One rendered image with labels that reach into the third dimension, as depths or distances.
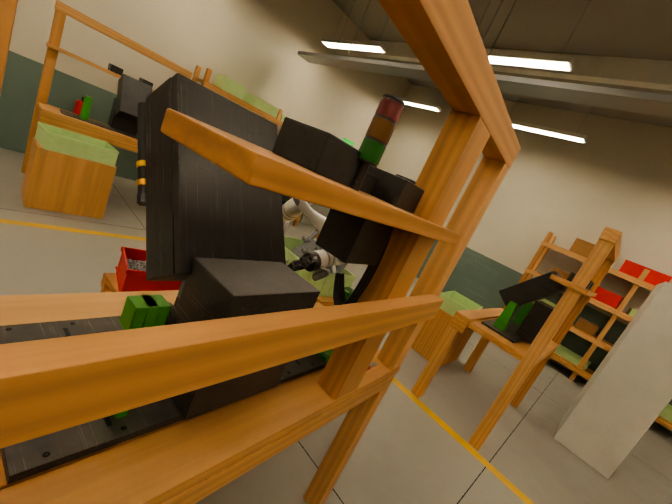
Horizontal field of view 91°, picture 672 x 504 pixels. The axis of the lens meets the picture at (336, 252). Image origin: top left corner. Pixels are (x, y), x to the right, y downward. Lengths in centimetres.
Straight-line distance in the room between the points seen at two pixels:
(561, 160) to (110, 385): 820
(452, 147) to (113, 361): 90
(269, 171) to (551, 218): 772
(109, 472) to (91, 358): 44
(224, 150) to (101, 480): 65
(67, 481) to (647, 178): 813
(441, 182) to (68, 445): 103
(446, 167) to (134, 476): 102
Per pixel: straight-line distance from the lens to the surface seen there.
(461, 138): 103
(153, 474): 86
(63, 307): 122
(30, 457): 86
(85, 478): 85
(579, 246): 737
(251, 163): 42
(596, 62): 666
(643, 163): 819
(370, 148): 69
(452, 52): 79
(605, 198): 803
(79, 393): 47
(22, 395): 45
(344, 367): 115
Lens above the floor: 156
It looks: 12 degrees down
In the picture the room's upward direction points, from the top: 25 degrees clockwise
